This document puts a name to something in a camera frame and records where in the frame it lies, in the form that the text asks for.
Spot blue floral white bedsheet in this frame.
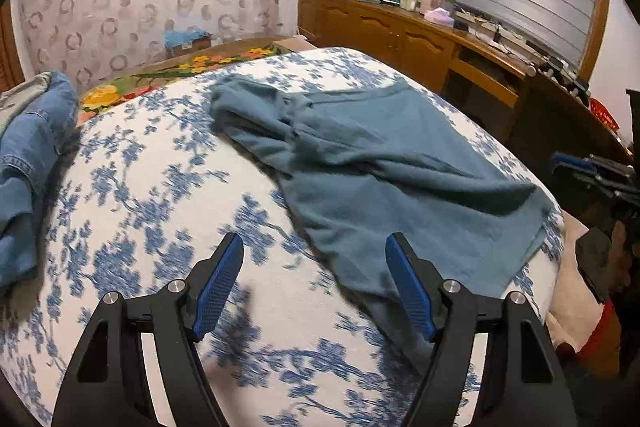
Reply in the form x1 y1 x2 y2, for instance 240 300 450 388
0 47 566 427

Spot pink fleece clothing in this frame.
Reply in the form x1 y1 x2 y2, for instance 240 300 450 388
544 211 618 358

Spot pink tissue box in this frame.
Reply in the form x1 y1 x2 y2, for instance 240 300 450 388
424 7 455 28

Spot colourful flower print blanket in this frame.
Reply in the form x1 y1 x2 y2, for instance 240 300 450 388
77 38 301 125

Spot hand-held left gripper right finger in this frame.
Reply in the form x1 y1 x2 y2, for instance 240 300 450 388
385 232 578 427

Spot red basket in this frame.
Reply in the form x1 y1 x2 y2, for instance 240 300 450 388
589 98 622 131

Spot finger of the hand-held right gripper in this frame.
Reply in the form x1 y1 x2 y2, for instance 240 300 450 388
551 152 633 178
572 172 640 208

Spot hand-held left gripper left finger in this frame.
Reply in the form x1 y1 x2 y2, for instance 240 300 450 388
51 232 245 427

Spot red cloth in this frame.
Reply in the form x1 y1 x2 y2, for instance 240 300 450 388
556 299 623 379

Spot blue denim jeans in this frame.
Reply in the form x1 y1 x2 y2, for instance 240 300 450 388
0 71 80 293

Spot small cardboard box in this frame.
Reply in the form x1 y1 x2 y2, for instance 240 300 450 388
166 38 213 58

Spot blue plastic bag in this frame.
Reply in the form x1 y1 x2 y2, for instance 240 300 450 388
165 29 208 48

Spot flat cardboard box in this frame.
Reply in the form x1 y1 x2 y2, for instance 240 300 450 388
272 36 315 54

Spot black flat object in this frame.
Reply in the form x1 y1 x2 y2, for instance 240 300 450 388
575 227 622 304

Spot wooden sideboard cabinet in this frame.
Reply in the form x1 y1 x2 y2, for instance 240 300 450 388
297 0 632 168

